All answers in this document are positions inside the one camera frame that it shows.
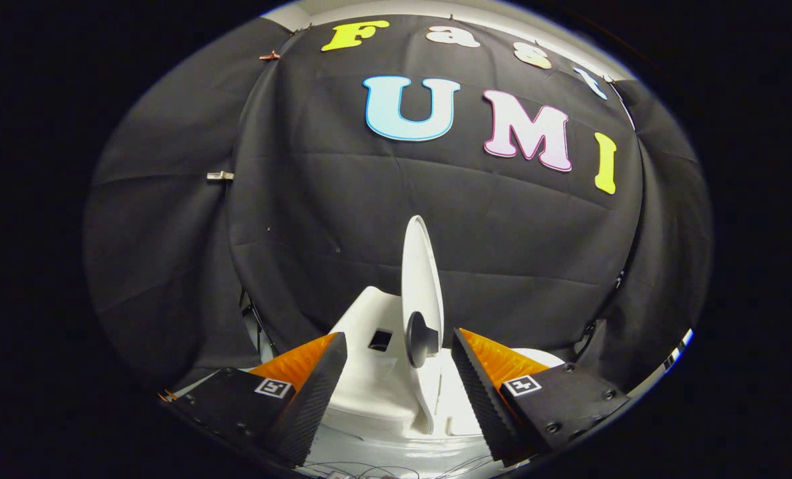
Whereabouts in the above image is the black backdrop cloth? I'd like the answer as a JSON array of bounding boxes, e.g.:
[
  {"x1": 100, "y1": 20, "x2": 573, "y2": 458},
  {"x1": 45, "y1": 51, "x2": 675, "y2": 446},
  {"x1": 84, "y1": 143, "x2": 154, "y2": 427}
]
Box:
[{"x1": 83, "y1": 13, "x2": 713, "y2": 400}]

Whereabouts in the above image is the white toilet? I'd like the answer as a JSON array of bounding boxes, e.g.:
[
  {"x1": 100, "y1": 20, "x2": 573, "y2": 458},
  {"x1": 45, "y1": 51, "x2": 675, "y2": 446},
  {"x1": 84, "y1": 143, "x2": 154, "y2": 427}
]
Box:
[{"x1": 309, "y1": 286, "x2": 566, "y2": 474}]

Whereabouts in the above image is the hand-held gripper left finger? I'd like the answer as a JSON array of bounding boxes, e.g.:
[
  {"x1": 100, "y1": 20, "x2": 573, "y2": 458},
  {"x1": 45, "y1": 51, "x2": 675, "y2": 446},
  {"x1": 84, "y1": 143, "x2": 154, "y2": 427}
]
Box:
[{"x1": 158, "y1": 331, "x2": 349, "y2": 468}]

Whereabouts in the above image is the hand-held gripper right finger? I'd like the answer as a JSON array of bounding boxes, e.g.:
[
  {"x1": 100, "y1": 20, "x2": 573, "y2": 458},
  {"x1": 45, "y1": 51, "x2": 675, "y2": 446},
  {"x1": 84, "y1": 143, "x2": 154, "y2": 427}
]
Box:
[{"x1": 451, "y1": 327, "x2": 631, "y2": 466}]

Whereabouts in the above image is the white toilet lid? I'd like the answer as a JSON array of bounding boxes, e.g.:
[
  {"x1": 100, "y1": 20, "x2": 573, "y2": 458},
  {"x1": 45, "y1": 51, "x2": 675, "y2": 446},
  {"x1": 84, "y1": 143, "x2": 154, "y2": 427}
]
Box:
[{"x1": 401, "y1": 215, "x2": 445, "y2": 436}]

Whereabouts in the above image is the black round lid handle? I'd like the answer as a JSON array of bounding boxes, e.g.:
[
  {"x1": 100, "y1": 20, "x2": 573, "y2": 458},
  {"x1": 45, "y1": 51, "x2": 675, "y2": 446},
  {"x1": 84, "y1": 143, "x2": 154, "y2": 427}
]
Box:
[{"x1": 406, "y1": 311, "x2": 440, "y2": 369}]

